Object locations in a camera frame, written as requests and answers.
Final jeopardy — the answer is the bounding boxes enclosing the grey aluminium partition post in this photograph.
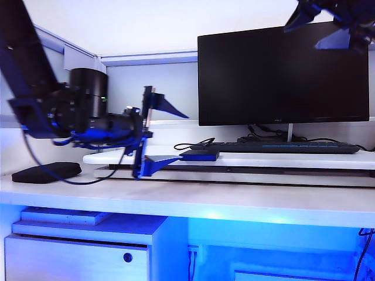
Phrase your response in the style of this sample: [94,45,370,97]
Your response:
[95,55,109,74]

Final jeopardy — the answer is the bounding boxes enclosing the grey partition bracket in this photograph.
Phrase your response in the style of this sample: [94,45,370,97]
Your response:
[63,45,97,71]

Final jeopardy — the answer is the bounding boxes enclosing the black fabric pouch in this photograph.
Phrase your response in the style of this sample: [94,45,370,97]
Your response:
[11,162,82,185]

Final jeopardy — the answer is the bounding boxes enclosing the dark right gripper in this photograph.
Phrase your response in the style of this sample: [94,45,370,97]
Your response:
[283,0,375,55]

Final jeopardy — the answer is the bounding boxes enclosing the black keyboard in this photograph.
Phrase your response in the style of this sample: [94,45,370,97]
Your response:
[204,141,360,155]

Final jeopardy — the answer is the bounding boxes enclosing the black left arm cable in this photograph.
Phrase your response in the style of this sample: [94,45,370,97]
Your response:
[22,125,129,186]

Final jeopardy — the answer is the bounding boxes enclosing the black monitor cables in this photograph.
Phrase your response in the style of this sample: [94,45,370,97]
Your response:
[237,124,289,143]

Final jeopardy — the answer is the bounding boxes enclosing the black data cable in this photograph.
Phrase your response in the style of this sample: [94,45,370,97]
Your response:
[173,137,217,152]

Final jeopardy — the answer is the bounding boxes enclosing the white drawer cabinet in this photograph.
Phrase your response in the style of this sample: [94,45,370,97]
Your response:
[4,215,188,281]

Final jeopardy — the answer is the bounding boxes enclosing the white riser top board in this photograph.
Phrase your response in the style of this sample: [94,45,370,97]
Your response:
[83,145,375,170]

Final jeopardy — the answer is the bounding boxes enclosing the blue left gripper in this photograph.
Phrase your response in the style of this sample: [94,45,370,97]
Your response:
[122,85,190,179]

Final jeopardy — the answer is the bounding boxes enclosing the black computer monitor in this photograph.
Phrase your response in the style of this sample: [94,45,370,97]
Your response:
[197,20,370,127]

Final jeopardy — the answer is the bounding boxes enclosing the black hanging cable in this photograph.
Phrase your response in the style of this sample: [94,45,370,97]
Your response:
[353,228,375,281]

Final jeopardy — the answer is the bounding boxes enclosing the black portable hard drive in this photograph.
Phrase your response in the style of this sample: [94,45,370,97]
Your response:
[178,150,220,162]

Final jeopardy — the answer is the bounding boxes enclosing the white flat slab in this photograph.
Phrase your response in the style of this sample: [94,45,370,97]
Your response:
[21,206,114,226]

